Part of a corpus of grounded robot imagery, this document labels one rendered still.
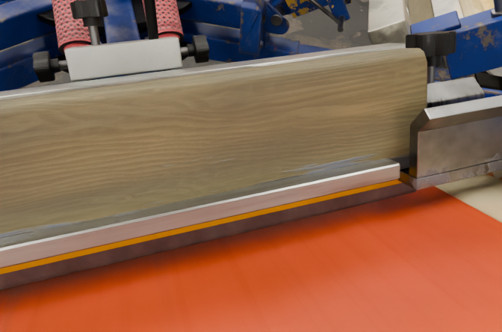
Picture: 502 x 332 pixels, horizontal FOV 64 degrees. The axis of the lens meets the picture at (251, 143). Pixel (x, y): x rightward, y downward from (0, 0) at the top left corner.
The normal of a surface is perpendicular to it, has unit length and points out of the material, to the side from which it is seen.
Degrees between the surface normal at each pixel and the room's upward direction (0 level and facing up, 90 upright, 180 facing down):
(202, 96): 58
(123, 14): 0
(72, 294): 30
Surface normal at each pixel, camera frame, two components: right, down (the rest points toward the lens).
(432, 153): 0.29, 0.25
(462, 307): -0.10, -0.95
